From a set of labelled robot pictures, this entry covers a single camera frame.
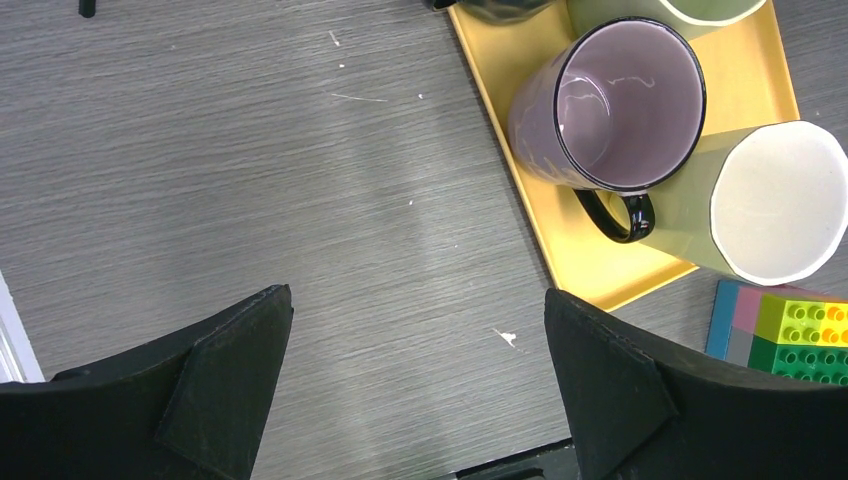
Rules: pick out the dark blue mug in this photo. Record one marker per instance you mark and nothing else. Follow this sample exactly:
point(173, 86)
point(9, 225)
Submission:
point(495, 12)

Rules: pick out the purple mug black handle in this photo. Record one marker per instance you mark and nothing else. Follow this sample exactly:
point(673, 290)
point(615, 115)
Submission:
point(612, 116)

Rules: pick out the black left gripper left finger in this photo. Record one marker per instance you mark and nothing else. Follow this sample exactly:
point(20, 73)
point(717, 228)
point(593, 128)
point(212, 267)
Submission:
point(192, 404)

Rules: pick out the black microphone tripod stand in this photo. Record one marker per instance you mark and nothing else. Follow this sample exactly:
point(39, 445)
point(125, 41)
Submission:
point(87, 8)

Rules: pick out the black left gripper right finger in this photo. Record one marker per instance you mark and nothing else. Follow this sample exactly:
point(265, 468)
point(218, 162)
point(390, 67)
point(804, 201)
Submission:
point(639, 406)

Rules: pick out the yellow-green faceted mug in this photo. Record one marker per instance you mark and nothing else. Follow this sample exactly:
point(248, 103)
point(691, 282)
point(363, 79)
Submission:
point(765, 204)

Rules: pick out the colourful toy brick block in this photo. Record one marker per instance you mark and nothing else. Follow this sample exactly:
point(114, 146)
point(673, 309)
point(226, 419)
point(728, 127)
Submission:
point(784, 330)

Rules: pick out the light green mug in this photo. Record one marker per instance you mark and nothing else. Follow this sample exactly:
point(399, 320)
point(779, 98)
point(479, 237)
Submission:
point(690, 18)

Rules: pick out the yellow plastic tray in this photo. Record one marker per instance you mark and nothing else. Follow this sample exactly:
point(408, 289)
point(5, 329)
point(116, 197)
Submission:
point(748, 84)

